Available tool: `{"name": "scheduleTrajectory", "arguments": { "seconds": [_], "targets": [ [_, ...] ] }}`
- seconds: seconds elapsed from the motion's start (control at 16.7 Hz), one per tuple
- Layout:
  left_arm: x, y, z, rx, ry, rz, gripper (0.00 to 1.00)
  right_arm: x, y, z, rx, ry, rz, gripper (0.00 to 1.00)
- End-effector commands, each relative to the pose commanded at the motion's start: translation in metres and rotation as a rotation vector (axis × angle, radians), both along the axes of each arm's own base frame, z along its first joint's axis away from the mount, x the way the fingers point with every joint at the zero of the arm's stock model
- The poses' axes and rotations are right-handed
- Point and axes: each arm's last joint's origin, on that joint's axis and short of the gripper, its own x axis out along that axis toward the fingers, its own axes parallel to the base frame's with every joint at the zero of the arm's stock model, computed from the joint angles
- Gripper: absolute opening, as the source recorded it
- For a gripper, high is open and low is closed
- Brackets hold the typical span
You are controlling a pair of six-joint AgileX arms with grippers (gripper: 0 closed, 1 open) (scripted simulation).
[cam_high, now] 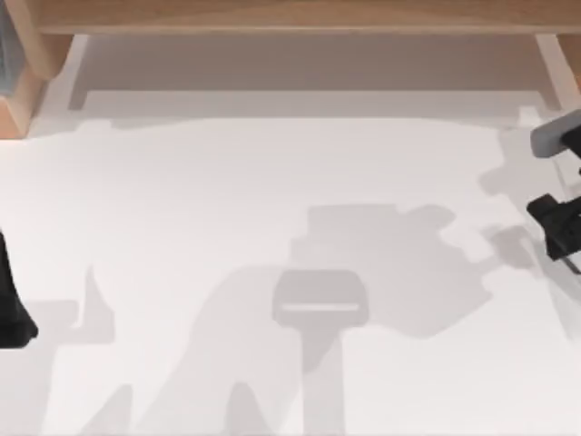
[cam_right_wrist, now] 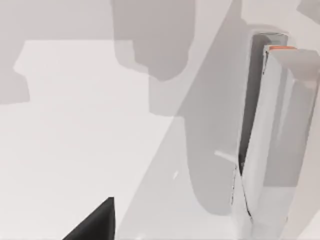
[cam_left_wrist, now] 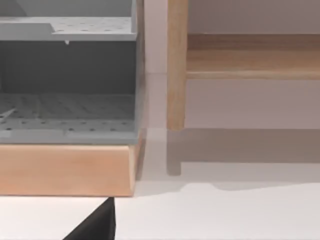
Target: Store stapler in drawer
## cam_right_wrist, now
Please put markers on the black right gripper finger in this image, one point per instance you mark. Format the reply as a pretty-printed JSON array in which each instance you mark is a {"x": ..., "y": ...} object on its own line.
[{"x": 100, "y": 222}]

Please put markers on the white stapler with orange tip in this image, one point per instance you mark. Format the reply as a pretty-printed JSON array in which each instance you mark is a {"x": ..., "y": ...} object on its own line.
[{"x": 275, "y": 140}]

